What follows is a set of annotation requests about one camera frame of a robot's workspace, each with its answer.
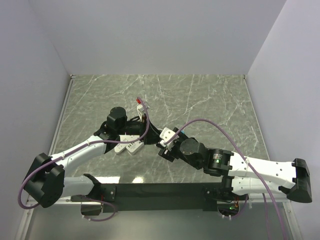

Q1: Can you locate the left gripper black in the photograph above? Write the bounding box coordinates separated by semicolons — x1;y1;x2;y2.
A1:
117;113;162;145

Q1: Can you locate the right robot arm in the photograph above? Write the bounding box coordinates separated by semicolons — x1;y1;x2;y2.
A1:
159;127;312;203

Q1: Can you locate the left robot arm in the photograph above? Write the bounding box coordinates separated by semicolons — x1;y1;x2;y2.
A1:
20;105;161;208

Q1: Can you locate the small white power strip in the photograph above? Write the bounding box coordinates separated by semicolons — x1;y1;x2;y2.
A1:
114;135;140;155

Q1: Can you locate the black base bar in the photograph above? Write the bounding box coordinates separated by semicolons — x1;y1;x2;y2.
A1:
70;172;241;216

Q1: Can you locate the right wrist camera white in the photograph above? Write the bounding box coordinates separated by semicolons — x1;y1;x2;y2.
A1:
159;127;179;151

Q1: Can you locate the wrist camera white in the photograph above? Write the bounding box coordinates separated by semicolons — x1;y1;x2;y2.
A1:
136;97;150;122
159;127;179;151

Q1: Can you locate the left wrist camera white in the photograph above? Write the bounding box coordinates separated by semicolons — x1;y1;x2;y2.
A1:
136;97;150;122

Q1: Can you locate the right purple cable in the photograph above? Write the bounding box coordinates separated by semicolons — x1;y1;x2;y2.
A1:
163;118;288;240

